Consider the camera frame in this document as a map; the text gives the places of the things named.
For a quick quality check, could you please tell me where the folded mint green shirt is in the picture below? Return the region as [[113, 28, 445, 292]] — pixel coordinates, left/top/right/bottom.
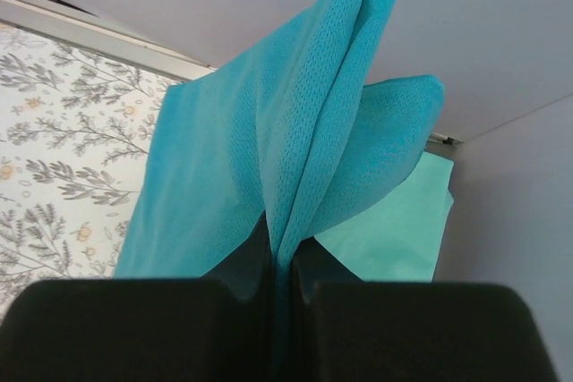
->
[[316, 152, 454, 282]]

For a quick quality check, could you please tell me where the floral table mat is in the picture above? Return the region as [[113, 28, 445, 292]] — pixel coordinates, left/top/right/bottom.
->
[[1, 24, 171, 309]]

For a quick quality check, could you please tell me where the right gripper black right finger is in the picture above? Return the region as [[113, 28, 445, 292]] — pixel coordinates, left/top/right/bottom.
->
[[290, 239, 557, 381]]

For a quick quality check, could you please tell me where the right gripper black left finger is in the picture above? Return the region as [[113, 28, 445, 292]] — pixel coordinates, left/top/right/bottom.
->
[[1, 218, 273, 381]]

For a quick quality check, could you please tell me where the teal t shirt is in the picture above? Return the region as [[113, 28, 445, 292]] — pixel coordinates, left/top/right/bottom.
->
[[115, 0, 444, 372]]

